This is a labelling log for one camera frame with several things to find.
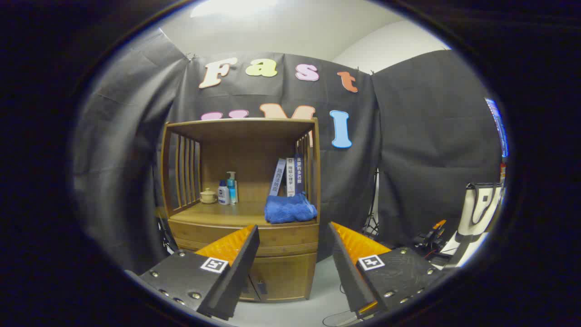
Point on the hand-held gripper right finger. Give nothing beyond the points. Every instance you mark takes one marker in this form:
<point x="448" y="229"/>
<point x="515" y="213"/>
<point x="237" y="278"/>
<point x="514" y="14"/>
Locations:
<point x="349" y="277"/>

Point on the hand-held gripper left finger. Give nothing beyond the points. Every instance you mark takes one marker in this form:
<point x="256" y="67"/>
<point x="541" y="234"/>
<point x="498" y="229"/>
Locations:
<point x="236" y="277"/>

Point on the wooden drawer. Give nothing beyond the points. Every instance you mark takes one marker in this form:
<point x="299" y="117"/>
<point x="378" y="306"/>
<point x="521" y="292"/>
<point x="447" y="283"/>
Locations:
<point x="290" y="238"/>

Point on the wooden cabinet door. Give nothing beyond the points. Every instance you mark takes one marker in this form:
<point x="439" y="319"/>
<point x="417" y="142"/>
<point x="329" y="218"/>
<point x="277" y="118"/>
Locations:
<point x="286" y="277"/>

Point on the wooden countertop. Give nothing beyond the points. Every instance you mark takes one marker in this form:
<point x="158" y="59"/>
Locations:
<point x="227" y="213"/>

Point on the wooden cabinet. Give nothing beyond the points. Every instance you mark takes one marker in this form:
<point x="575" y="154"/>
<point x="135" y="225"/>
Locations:
<point x="245" y="150"/>

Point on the black tripod stand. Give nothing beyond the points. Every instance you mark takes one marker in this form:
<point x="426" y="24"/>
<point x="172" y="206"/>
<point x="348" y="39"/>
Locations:
<point x="371" y="227"/>

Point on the white lotion bottle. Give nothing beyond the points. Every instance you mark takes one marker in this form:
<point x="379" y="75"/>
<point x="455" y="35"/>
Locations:
<point x="223" y="195"/>

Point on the cream lidded teacup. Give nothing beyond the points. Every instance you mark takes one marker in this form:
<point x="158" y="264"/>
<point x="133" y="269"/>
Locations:
<point x="208" y="196"/>

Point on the blue folded towel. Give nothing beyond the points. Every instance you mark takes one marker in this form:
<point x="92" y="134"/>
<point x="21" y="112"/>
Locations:
<point x="290" y="210"/>

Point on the blue pump bottle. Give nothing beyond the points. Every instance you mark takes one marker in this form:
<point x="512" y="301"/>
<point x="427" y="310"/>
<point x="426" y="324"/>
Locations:
<point x="232" y="188"/>

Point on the spare black orange gripper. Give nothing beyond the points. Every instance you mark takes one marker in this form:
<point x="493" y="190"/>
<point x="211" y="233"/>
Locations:
<point x="431" y="238"/>

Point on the grey book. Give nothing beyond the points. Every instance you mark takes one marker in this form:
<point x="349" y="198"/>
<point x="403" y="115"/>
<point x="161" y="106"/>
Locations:
<point x="277" y="179"/>

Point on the white book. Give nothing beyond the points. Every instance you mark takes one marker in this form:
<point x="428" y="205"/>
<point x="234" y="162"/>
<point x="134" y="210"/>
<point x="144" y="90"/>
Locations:
<point x="290" y="179"/>

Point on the dark blue book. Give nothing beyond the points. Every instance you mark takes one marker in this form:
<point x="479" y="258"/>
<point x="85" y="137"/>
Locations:
<point x="299" y="175"/>

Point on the white tote bag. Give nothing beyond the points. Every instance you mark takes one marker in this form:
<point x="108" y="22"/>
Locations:
<point x="476" y="213"/>

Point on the blue monitor screen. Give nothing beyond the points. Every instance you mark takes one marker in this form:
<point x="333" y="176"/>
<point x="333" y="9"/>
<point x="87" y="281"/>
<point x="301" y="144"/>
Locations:
<point x="498" y="127"/>

